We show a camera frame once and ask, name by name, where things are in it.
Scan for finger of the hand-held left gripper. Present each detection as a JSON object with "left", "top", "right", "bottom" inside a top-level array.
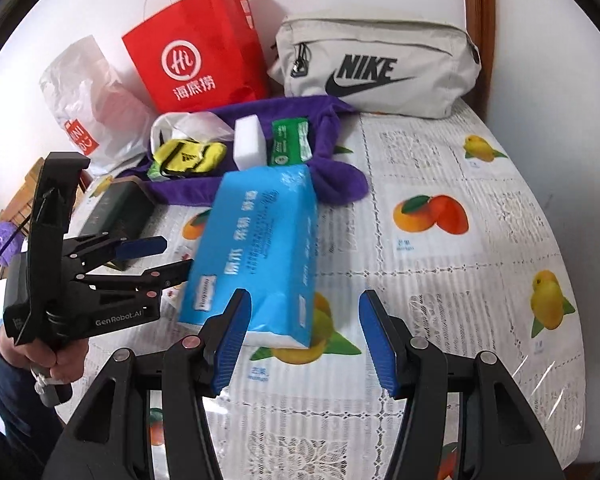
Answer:
[
  {"left": 62, "top": 234, "right": 168, "bottom": 273},
  {"left": 80, "top": 258, "right": 196, "bottom": 296}
]

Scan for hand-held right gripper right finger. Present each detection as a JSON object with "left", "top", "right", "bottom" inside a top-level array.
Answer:
[{"left": 358, "top": 290, "right": 566, "bottom": 480}]

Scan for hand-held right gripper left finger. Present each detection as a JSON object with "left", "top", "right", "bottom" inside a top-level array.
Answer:
[{"left": 42, "top": 287, "right": 253, "bottom": 480}]

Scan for blue tissue pack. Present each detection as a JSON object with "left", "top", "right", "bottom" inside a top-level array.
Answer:
[{"left": 177, "top": 164, "right": 320, "bottom": 350}]

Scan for small green packet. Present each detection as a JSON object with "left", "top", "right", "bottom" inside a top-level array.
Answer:
[{"left": 267, "top": 117, "right": 313, "bottom": 167}]

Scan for person's left hand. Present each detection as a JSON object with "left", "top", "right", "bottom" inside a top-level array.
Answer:
[{"left": 0, "top": 332, "right": 88, "bottom": 386}]

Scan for dark green tin box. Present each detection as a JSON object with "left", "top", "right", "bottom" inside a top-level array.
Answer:
[{"left": 77, "top": 180, "right": 158, "bottom": 271}]

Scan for purple fluffy item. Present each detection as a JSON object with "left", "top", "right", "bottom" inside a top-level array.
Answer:
[{"left": 0, "top": 222, "right": 28, "bottom": 266}]

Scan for yellow gloves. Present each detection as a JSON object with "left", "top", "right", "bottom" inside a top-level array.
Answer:
[{"left": 152, "top": 140, "right": 228, "bottom": 177}]

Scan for clear plastic bag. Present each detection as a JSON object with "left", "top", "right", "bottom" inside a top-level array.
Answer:
[{"left": 150, "top": 111, "right": 237, "bottom": 153}]

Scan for white plastic shopping bag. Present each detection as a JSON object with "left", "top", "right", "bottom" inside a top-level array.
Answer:
[{"left": 39, "top": 35, "right": 153, "bottom": 176}]

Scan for white sponge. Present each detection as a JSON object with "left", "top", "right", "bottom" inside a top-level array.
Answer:
[{"left": 234, "top": 116, "right": 273, "bottom": 171}]

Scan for purple towel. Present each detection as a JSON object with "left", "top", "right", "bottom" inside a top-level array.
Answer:
[{"left": 117, "top": 95, "right": 371, "bottom": 207}]

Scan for red paper bag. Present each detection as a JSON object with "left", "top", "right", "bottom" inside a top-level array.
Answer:
[{"left": 121, "top": 0, "right": 271, "bottom": 113}]

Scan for grey waist bag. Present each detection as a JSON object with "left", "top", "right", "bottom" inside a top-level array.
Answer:
[{"left": 267, "top": 14, "right": 482, "bottom": 120}]

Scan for wooden headboard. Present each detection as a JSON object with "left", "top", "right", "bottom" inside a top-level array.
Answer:
[{"left": 462, "top": 0, "right": 496, "bottom": 121}]

